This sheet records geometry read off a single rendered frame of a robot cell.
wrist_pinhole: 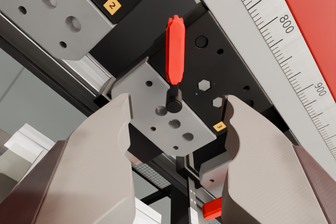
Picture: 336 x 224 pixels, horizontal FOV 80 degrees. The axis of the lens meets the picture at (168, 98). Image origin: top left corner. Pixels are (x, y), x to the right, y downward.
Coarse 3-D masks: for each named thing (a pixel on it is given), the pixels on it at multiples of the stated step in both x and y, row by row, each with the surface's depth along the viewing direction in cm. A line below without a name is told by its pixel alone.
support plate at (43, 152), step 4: (40, 152) 34; (44, 152) 34; (40, 156) 33; (36, 160) 33; (32, 164) 32; (28, 168) 32; (28, 172) 31; (24, 176) 30; (20, 180) 29; (16, 184) 29
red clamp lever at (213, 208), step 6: (216, 198) 34; (204, 204) 34; (210, 204) 34; (216, 204) 33; (204, 210) 34; (210, 210) 33; (216, 210) 32; (204, 216) 33; (210, 216) 33; (216, 216) 33
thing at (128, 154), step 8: (128, 128) 33; (136, 128) 33; (136, 136) 34; (144, 136) 34; (136, 144) 35; (144, 144) 35; (152, 144) 35; (128, 152) 37; (136, 152) 36; (144, 152) 36; (152, 152) 36; (160, 152) 36; (136, 160) 38; (144, 160) 37
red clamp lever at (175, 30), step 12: (168, 24) 18; (180, 24) 18; (168, 36) 18; (180, 36) 18; (168, 48) 19; (180, 48) 19; (168, 60) 20; (180, 60) 19; (168, 72) 20; (180, 72) 20; (168, 96) 22; (180, 96) 22; (168, 108) 22; (180, 108) 22
